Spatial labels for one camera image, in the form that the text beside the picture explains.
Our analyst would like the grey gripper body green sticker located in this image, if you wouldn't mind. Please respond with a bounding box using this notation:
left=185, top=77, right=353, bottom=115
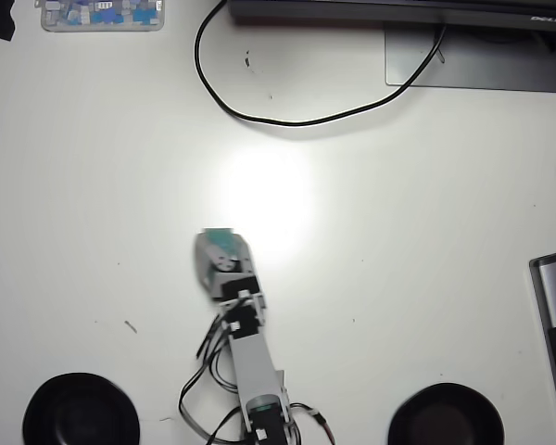
left=203, top=248, right=255, bottom=300

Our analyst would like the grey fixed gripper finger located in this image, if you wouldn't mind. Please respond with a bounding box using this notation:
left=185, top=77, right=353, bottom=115
left=194, top=233, right=217, bottom=285

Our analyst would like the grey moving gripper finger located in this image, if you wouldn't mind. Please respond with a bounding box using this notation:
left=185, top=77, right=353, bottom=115
left=233, top=235, right=257, bottom=279

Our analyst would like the black bowl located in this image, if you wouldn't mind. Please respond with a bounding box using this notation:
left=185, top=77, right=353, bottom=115
left=21, top=372, right=142, bottom=445
left=387, top=382, right=506, bottom=445

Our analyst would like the clear box of blocks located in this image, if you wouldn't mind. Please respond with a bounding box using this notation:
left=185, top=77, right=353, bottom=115
left=40, top=0, right=166, bottom=33

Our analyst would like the black Dell monitor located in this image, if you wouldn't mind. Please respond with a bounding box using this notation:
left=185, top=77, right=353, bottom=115
left=226, top=0, right=556, bottom=34

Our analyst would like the black gripper servo wire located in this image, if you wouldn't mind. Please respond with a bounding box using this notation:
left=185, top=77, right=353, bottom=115
left=195, top=313, right=227, bottom=359

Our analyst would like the black wrist servo wire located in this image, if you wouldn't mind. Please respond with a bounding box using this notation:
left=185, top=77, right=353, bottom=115
left=202, top=319, right=231, bottom=367

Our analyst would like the black elbow servo wire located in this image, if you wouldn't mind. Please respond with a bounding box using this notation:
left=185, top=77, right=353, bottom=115
left=178, top=354, right=243, bottom=441

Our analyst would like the black base cable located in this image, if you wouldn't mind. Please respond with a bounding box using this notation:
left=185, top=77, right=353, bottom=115
left=207, top=406, right=243, bottom=445

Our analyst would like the red and black wire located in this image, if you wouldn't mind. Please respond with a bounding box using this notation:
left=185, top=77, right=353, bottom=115
left=287, top=401, right=337, bottom=445

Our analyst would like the long black power cable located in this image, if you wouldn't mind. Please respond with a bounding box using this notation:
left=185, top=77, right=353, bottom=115
left=193, top=0, right=449, bottom=128

